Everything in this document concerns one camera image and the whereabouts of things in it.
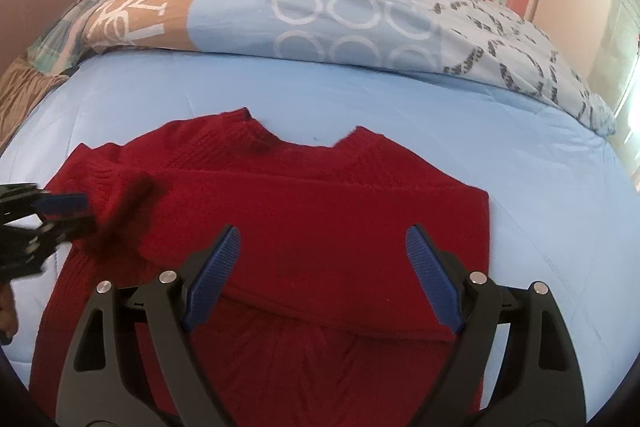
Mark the red knitted sweater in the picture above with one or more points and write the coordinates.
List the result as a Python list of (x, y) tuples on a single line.
[(310, 227)]

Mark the person's left hand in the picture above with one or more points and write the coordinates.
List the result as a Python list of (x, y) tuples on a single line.
[(7, 312)]

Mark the light blue bed cover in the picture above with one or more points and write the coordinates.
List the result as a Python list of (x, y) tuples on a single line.
[(525, 187)]

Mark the teal striped pillow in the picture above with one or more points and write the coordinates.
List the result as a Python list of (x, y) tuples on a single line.
[(65, 32)]

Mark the brown wood-grain cloth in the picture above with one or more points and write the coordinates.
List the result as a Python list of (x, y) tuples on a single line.
[(25, 97)]

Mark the patterned blue and tan duvet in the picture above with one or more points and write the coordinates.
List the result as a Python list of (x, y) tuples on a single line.
[(350, 12)]

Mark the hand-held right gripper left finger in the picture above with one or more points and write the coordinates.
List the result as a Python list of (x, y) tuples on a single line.
[(212, 274)]

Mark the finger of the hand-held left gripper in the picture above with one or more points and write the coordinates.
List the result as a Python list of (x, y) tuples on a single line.
[(65, 202), (75, 227)]

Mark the cream wardrobe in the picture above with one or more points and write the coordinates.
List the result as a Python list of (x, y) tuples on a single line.
[(622, 47)]

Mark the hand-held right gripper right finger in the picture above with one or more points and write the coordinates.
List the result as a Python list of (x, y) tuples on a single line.
[(432, 274)]

